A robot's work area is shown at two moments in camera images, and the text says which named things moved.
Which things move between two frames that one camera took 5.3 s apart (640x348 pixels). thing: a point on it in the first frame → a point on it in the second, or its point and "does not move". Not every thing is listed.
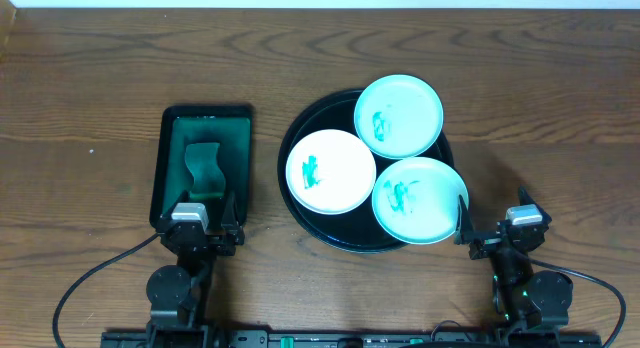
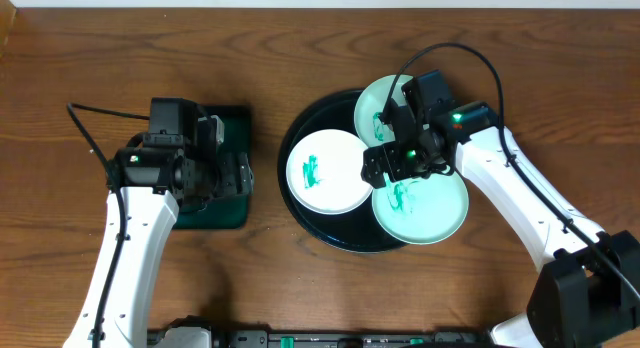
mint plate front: [416, 200] does not move
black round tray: [358, 230] does not move
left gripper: [201, 235] → [241, 173]
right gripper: [466, 232] → [374, 158]
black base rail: [348, 339] does not move
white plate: [331, 172] does not move
